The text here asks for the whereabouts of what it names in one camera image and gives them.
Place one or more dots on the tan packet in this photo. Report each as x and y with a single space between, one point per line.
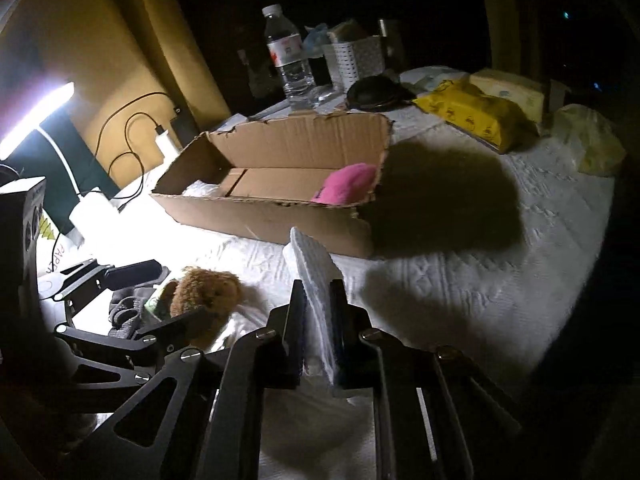
347 31

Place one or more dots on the yellow curtain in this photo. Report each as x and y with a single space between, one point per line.
75 35

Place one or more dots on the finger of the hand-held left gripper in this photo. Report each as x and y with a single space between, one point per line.
165 332
132 272

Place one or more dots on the steel cup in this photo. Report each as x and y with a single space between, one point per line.
392 40

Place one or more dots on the dark green board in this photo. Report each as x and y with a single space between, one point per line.
60 165

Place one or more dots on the white waffle towel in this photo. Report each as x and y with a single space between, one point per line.
312 270

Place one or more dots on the black round pan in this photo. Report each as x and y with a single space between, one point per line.
372 91

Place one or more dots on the yellow packet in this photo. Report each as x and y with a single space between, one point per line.
470 110

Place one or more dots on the cardboard box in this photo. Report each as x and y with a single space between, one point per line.
280 135

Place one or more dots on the grey dotted sock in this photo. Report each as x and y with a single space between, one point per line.
125 305

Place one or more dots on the white crumpled cloth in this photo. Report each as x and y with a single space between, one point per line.
202 189

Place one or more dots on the pale yellow tissue box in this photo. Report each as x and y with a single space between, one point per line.
510 87

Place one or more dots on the white printed packet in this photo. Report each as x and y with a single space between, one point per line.
155 306

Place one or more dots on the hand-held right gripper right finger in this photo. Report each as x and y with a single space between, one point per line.
340 335

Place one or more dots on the white printed paper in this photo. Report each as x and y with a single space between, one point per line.
50 240

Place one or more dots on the white embossed table cover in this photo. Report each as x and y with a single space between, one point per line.
450 270

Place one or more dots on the blue plastic bag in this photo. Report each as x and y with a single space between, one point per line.
315 37

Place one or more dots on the white perforated basket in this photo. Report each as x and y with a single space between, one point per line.
357 62

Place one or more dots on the pale yellow plastic bag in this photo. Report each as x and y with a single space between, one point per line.
590 137

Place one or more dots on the white desk lamp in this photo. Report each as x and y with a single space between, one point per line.
40 110

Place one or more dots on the brown teddy bear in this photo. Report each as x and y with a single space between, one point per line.
205 290

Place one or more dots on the white charger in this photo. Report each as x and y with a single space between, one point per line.
167 145

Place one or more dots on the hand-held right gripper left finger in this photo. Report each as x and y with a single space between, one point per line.
298 332

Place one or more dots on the pink cloth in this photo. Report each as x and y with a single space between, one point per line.
345 182

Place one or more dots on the clear water bottle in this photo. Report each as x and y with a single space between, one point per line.
289 60

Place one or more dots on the white plastic packet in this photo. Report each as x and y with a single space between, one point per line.
430 76

